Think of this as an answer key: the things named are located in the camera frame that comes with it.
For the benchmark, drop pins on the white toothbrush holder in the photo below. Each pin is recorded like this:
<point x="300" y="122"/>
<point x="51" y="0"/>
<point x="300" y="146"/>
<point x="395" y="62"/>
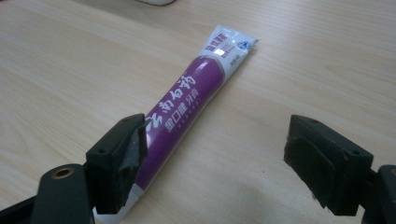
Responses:
<point x="155" y="2"/>

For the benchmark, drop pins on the purple and white toothpaste tube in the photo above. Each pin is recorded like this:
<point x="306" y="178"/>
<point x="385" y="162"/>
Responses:
<point x="183" y="102"/>

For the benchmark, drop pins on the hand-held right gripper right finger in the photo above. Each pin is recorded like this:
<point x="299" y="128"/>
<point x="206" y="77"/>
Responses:
<point x="323" y="168"/>

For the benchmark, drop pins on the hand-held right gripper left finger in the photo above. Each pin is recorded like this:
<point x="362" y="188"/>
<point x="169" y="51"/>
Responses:
<point x="109" y="165"/>

